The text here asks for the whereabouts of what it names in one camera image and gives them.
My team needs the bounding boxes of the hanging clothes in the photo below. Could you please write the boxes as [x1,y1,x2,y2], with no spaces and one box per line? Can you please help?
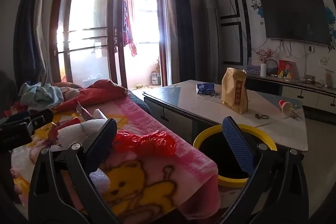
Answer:
[122,0,138,56]

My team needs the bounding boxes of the white plastic tissue bag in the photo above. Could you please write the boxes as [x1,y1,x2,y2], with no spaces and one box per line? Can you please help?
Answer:
[52,119,111,193]

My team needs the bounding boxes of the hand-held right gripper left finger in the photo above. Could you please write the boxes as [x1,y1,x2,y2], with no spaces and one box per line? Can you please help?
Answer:
[28,118,121,224]

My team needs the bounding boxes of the white television cabinet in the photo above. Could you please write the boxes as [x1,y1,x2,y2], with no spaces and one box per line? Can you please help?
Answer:
[247,73,336,114]

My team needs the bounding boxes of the black round ornament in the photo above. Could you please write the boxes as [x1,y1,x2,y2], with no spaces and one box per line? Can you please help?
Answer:
[266,59,278,77]

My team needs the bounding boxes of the blue tissue packet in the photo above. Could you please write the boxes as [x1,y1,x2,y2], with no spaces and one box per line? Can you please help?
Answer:
[196,82,216,95]

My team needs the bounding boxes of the grey white coffee table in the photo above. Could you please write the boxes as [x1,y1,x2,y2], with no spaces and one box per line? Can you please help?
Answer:
[143,80,308,152]

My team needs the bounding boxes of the blue sofa cushion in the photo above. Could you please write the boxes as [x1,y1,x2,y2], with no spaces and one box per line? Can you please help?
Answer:
[129,90,151,114]

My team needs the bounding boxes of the pink printed blanket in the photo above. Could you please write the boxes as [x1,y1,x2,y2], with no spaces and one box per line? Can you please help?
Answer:
[10,93,221,222]

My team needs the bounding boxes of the silver foil wrapper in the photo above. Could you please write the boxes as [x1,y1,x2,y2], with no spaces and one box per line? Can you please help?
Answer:
[76,101,93,121]

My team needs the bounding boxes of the brown paper bag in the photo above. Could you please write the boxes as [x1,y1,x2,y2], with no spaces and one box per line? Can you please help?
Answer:
[221,67,248,115]

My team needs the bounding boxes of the yellow rimmed black trash bin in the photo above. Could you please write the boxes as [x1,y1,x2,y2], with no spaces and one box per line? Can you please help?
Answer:
[193,124,278,188]

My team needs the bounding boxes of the white vase pink flowers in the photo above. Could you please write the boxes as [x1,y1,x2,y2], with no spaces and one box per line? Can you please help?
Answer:
[255,48,276,77]

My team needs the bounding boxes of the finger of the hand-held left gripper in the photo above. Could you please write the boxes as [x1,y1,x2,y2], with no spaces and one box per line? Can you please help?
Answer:
[0,111,31,126]
[29,108,54,127]

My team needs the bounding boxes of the tangled cables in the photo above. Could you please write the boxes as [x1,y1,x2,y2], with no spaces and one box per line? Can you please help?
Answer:
[299,77,328,88]

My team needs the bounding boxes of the brown framed glass door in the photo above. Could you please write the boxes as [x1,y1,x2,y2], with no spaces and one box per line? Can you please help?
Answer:
[49,0,168,88]

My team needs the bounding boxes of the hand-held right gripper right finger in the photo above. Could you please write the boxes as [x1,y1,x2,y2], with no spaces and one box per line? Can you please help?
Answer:
[215,116,310,224]

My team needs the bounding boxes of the red painting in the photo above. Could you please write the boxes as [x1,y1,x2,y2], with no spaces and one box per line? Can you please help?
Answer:
[278,60,297,80]

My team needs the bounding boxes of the light blue cloth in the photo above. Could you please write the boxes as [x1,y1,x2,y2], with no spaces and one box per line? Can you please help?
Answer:
[20,82,63,110]

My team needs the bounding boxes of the red quilt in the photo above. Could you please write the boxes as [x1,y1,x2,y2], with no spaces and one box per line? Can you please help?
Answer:
[52,79,132,113]

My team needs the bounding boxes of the wall mounted television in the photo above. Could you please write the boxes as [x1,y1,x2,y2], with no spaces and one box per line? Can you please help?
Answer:
[259,0,332,46]

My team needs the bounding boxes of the red plastic bag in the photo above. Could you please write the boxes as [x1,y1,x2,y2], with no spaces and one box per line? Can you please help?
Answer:
[113,130,177,157]

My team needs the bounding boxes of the grey standing air conditioner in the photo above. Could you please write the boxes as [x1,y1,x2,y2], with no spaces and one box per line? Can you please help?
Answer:
[201,0,222,83]

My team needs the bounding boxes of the red paper cup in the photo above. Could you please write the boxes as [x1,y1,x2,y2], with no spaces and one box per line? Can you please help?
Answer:
[278,100,294,115]

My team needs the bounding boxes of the grey blue curtain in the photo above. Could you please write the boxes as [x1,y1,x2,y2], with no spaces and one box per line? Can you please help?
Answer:
[13,0,63,83]
[171,0,196,85]

